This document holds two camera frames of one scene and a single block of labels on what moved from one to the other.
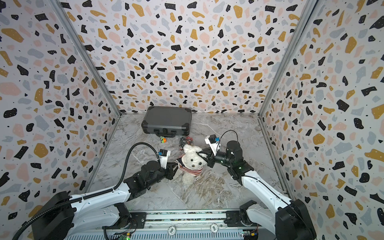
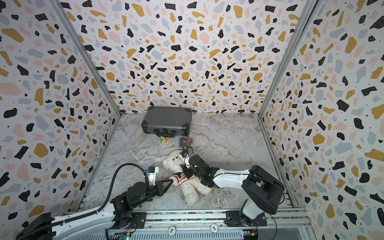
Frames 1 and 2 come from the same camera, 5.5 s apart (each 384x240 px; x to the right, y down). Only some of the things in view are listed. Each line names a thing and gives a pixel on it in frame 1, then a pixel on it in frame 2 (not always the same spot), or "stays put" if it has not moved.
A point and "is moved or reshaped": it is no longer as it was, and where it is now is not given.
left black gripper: x=171 y=168 -> x=160 y=186
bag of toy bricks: x=184 y=140 stays put
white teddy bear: x=192 y=160 is moved or reshaped
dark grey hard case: x=167 y=122 stays put
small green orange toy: x=163 y=139 stays put
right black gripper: x=210 y=157 -> x=190 y=170
